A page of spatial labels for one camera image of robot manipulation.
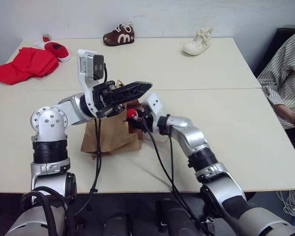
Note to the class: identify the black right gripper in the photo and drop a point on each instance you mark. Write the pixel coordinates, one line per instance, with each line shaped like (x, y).
(147, 121)

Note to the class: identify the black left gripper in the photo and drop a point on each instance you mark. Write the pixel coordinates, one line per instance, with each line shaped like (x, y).
(102, 97)

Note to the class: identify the red plush toy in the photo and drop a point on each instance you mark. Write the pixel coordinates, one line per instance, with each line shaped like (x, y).
(132, 113)

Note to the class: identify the brown paper bag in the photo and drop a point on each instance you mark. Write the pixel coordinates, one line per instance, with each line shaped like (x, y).
(108, 135)

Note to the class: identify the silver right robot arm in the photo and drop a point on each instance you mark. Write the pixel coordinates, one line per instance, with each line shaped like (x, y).
(191, 135)

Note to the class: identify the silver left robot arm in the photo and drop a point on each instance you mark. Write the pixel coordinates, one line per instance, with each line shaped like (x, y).
(49, 118)

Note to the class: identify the brown child shoe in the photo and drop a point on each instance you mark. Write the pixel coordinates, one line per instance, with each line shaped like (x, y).
(119, 37)

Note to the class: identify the red and white child shoe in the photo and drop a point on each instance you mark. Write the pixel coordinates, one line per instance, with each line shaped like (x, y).
(43, 40)

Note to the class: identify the dark rounded shape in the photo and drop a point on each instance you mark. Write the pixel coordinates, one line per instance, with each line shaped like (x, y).
(118, 225)
(175, 218)

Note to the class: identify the red cloth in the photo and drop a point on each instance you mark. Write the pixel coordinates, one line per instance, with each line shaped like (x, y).
(24, 66)

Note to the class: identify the black chair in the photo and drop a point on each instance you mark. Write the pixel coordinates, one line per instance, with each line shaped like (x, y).
(270, 49)

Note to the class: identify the person in striped shirt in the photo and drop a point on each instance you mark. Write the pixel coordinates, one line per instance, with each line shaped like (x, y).
(282, 73)

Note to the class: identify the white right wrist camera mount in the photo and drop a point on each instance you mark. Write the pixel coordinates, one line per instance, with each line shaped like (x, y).
(154, 104)

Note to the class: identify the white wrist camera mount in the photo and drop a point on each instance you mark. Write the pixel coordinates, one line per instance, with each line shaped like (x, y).
(154, 104)
(84, 81)

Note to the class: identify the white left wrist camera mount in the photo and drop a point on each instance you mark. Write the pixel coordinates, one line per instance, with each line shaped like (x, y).
(84, 81)

